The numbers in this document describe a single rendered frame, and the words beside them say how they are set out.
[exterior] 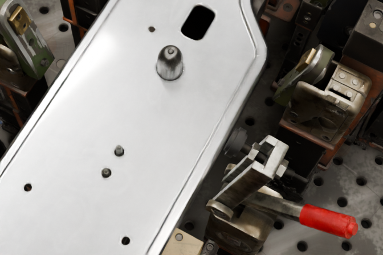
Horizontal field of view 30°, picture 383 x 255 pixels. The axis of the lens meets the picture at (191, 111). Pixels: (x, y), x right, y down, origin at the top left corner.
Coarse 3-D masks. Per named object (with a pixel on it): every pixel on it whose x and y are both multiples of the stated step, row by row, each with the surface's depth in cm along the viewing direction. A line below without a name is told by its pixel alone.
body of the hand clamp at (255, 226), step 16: (272, 192) 79; (240, 208) 80; (208, 224) 83; (224, 224) 78; (240, 224) 77; (256, 224) 77; (272, 224) 78; (224, 240) 84; (240, 240) 81; (256, 240) 77
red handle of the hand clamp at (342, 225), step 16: (256, 192) 75; (256, 208) 75; (272, 208) 73; (288, 208) 72; (304, 208) 71; (320, 208) 70; (304, 224) 71; (320, 224) 69; (336, 224) 68; (352, 224) 68
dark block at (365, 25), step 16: (368, 0) 81; (368, 16) 80; (352, 32) 80; (368, 32) 79; (352, 48) 83; (368, 48) 81; (352, 64) 86; (368, 64) 84; (368, 96) 91; (352, 128) 100; (336, 144) 107; (320, 160) 115
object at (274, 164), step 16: (240, 128) 64; (240, 144) 63; (256, 144) 64; (272, 144) 63; (256, 160) 64; (272, 160) 63; (240, 176) 66; (256, 176) 64; (272, 176) 62; (288, 176) 64; (224, 192) 72; (240, 192) 70
